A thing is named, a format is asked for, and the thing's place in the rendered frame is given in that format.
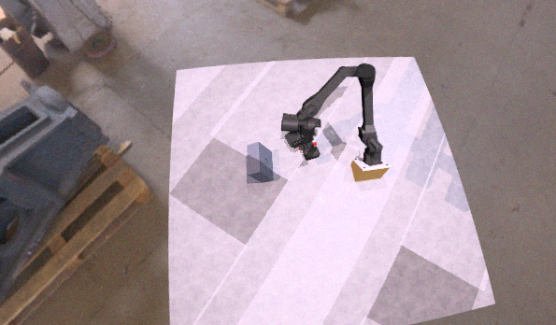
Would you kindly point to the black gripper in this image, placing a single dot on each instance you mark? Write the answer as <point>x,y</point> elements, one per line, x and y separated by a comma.
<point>310,152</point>

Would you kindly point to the grey panel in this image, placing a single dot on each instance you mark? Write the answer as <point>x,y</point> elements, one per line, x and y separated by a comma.
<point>259,163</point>

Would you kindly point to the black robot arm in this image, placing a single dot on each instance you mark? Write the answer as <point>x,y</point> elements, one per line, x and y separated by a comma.
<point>366,74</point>

